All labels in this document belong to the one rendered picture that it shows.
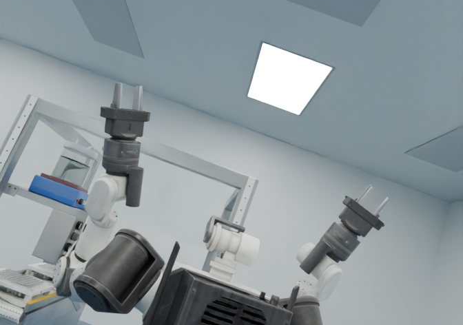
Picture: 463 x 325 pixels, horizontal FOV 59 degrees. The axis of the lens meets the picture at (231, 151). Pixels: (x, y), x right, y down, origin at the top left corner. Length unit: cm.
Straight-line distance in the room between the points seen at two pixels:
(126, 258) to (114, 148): 28
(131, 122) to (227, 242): 37
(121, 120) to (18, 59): 529
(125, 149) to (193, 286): 41
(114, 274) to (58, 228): 99
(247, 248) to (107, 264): 30
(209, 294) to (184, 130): 473
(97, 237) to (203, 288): 44
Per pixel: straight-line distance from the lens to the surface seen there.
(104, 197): 103
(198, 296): 76
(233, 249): 95
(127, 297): 88
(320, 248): 113
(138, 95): 104
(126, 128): 102
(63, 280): 113
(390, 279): 571
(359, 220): 117
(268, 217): 528
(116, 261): 88
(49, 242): 185
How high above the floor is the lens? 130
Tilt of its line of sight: 13 degrees up
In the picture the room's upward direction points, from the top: 20 degrees clockwise
